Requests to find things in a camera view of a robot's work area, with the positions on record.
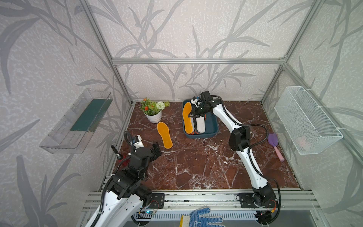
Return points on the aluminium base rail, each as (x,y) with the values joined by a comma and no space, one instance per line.
(231,200)

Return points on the white wire mesh basket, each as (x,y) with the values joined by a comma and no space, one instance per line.
(307,124)

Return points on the clear acrylic wall shelf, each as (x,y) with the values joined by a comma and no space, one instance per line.
(73,132)

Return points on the teal plastic storage box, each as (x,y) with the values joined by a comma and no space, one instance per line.
(211,127)

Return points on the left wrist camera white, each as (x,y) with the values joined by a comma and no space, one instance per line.
(137,142)

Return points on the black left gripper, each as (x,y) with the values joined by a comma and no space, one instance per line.
(154,156)

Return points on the blue white work glove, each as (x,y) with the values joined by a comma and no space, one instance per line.
(199,218)

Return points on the yellow fuzzy insole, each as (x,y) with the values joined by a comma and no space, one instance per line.
(164,132)
(188,121)

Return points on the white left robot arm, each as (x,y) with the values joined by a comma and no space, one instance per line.
(124,193)

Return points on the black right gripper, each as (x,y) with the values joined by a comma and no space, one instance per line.
(194,112)

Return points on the white insole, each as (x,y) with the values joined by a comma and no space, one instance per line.
(200,124)

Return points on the potted artificial plant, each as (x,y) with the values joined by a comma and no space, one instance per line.
(153,110)

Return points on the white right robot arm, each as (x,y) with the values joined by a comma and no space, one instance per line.
(239,141)

